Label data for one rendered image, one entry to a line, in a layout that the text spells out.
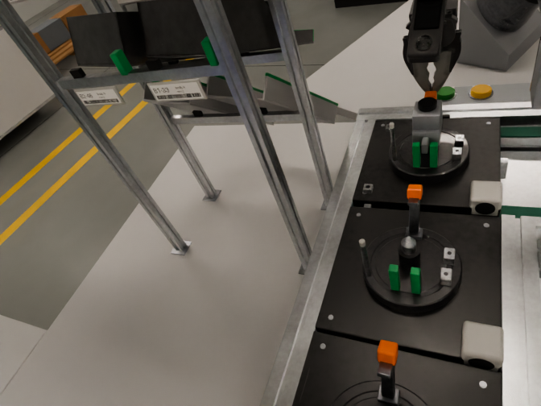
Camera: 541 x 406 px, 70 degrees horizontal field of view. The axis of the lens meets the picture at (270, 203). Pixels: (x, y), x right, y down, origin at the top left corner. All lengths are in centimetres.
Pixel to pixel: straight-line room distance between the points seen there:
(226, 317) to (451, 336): 41
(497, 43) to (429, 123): 53
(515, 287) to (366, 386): 25
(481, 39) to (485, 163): 51
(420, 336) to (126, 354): 56
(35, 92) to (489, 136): 416
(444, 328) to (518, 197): 32
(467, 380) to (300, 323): 23
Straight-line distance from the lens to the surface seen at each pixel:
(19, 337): 109
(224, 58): 50
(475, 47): 124
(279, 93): 69
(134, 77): 60
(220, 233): 93
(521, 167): 87
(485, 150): 82
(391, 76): 127
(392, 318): 60
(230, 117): 80
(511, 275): 66
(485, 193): 71
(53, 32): 623
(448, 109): 93
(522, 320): 63
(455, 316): 60
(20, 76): 447
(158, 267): 95
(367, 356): 58
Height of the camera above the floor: 151
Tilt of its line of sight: 44 degrees down
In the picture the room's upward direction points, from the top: 23 degrees counter-clockwise
